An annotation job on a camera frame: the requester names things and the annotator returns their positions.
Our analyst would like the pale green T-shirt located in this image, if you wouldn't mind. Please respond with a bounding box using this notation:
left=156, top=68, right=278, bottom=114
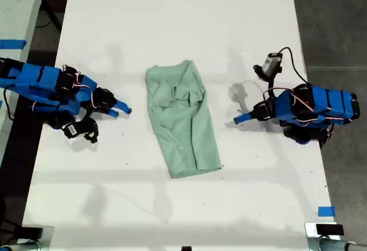
left=144, top=59, right=224, bottom=180

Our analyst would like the long blue tape strip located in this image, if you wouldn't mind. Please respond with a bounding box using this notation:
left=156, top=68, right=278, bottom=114
left=0, top=39, right=28, bottom=51

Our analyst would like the short blue tape strip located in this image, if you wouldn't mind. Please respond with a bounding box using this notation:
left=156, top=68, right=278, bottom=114
left=317, top=206, right=336, bottom=218

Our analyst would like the white side table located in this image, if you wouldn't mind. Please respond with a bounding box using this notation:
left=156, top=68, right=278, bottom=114
left=0, top=0, right=49, bottom=162

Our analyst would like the small black box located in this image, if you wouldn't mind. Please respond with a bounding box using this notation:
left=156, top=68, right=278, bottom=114
left=20, top=226, right=44, bottom=241
left=315, top=223, right=345, bottom=237

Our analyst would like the grey metal pipe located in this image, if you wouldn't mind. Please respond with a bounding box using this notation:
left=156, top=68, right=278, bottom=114
left=318, top=237, right=367, bottom=251

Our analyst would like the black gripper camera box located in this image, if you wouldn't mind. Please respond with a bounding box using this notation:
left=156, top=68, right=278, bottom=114
left=252, top=52, right=283, bottom=82
left=62, top=117, right=100, bottom=144

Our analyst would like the black camera cable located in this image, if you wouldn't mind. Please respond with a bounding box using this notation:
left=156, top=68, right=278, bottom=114
left=279, top=46, right=312, bottom=86

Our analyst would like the shiny metal bracket plate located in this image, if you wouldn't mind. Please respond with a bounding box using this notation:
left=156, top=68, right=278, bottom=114
left=304, top=222, right=346, bottom=251

